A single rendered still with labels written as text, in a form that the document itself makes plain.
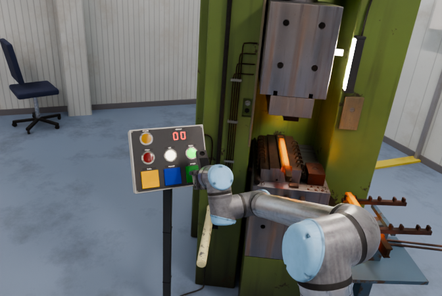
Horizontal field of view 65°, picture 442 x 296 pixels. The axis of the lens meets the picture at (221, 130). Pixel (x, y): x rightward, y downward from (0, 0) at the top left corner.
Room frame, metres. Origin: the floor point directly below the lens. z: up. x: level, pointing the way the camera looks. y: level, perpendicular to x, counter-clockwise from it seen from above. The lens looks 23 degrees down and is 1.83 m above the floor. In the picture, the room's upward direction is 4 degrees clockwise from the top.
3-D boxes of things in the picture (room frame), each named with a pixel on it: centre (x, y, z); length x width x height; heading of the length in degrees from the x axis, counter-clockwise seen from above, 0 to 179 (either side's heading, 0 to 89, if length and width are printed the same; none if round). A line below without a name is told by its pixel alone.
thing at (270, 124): (2.06, -0.39, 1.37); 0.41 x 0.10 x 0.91; 87
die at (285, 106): (1.74, -0.33, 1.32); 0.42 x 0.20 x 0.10; 177
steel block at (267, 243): (1.75, -0.38, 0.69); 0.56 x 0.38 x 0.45; 177
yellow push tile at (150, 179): (1.32, 0.30, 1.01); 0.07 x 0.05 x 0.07; 112
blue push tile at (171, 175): (1.36, 0.20, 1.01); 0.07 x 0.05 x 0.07; 112
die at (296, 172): (1.74, -0.33, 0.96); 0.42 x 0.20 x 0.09; 177
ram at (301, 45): (1.74, -0.37, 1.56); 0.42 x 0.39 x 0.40; 177
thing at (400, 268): (1.34, -0.77, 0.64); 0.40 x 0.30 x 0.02; 93
